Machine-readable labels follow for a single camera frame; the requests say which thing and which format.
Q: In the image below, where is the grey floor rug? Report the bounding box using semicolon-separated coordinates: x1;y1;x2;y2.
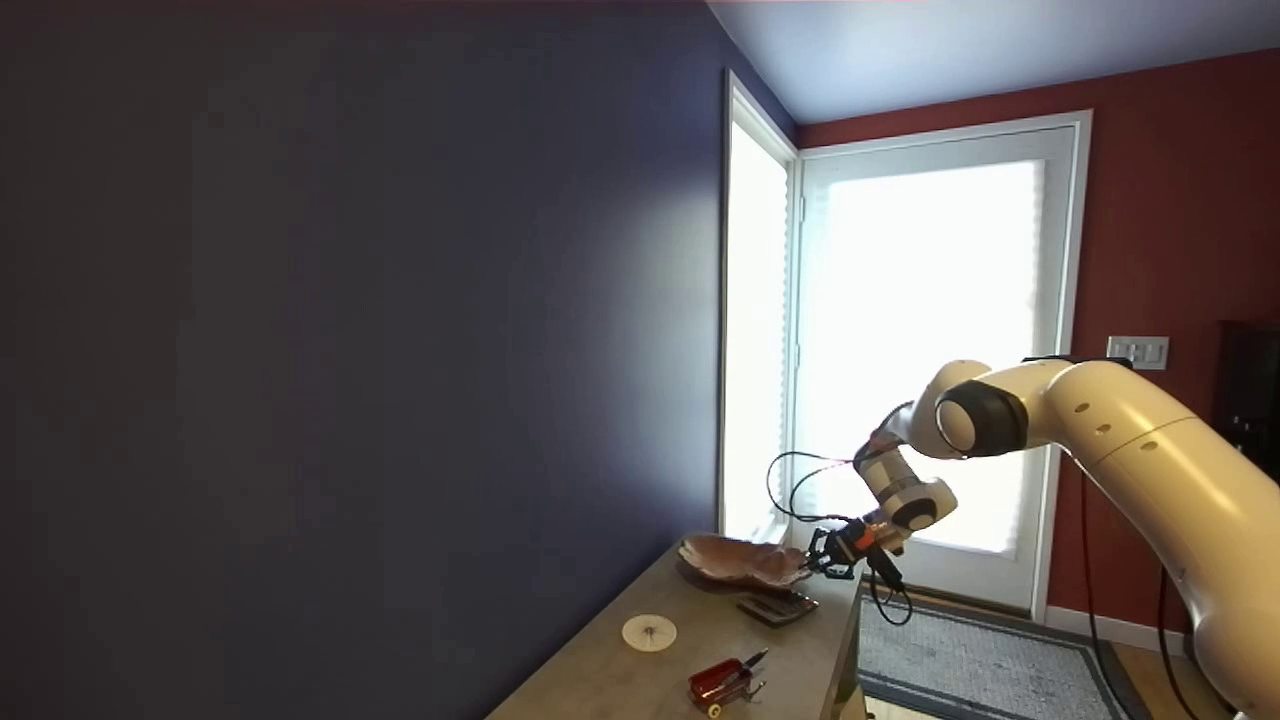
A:
856;588;1152;720

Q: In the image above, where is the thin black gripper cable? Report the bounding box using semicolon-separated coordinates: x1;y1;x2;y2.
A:
761;445;919;632

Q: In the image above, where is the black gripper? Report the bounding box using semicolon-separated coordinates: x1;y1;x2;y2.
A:
802;520;898;579

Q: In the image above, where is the red stapler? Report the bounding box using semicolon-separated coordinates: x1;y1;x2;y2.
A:
684;649;772;709

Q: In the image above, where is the white framed window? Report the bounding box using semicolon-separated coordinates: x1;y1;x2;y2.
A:
717;68;805;550

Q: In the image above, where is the white wall outlet plate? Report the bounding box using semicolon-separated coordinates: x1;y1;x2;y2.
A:
1105;334;1174;378

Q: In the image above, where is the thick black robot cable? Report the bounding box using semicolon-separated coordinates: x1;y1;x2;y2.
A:
1067;448;1193;678

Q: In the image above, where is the brown wooden tray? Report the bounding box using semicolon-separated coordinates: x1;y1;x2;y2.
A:
671;533;812;592

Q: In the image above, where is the grey desk calculator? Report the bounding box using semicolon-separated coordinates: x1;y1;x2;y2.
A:
733;588;819;630

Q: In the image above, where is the white framed glass door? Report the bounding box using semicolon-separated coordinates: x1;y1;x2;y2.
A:
793;110;1097;624

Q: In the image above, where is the dark flat screen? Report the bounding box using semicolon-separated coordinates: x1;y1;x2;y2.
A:
1212;317;1280;473

